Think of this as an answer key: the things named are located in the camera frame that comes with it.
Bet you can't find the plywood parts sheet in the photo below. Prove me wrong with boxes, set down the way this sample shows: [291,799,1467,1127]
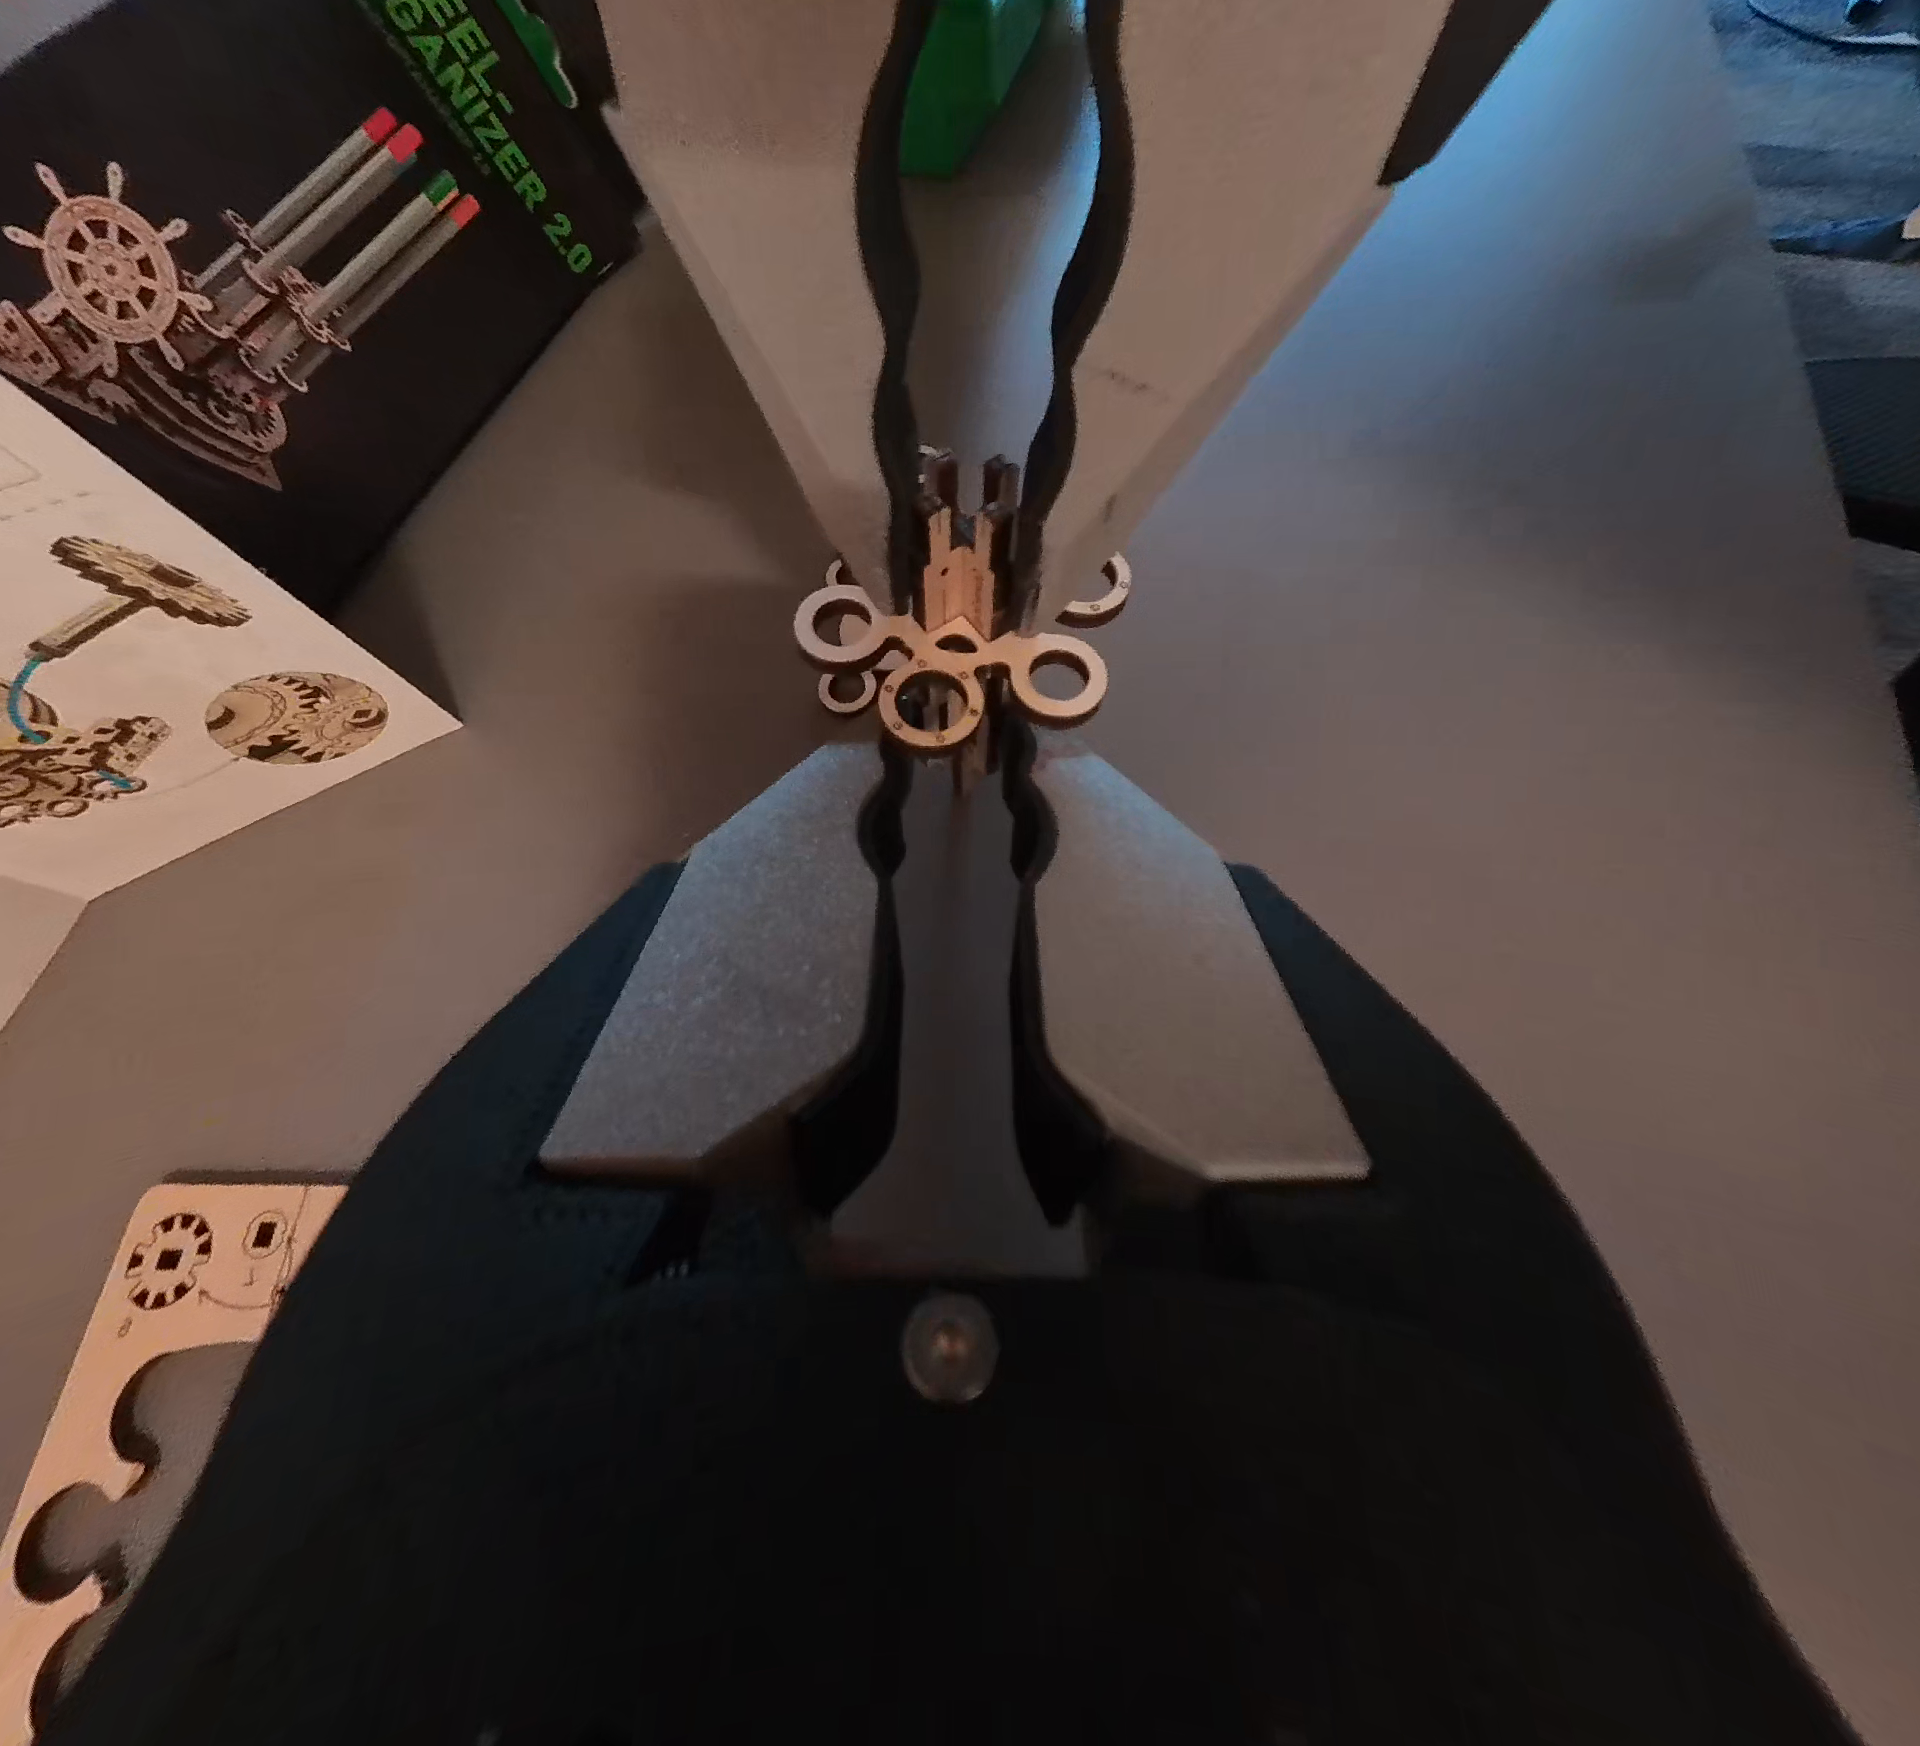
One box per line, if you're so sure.
[0,1177,350,1737]

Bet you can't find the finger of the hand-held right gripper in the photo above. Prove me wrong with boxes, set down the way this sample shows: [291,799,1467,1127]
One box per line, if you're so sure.
[1024,0,1509,595]
[555,0,925,615]

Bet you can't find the wooden model assembly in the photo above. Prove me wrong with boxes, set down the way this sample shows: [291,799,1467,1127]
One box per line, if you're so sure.
[793,440,1134,782]

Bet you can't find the black model kit box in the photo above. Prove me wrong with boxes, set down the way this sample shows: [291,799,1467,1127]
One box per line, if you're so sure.
[0,0,648,618]

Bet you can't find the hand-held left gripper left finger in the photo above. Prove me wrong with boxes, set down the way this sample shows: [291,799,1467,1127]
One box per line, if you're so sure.
[537,741,908,1223]

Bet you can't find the folded instruction booklet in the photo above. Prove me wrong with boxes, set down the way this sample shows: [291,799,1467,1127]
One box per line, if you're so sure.
[0,380,464,1029]

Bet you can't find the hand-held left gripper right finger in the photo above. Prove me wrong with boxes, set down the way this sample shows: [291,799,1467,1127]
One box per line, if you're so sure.
[1008,748,1369,1226]

